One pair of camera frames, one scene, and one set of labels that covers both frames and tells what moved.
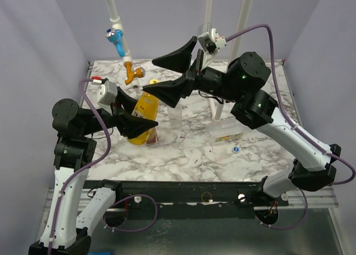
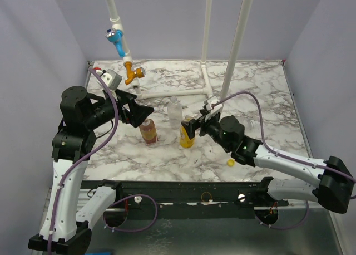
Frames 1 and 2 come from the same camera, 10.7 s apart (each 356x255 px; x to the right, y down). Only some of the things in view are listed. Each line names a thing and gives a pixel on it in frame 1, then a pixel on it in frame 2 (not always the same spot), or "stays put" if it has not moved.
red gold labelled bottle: (152, 137) stays put
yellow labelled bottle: (147, 107) to (184, 140)
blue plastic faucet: (115, 37) stays put
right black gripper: (194, 74) to (201, 124)
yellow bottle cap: (154, 81) to (231, 162)
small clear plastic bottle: (174, 116) stays put
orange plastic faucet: (139, 72) stays put
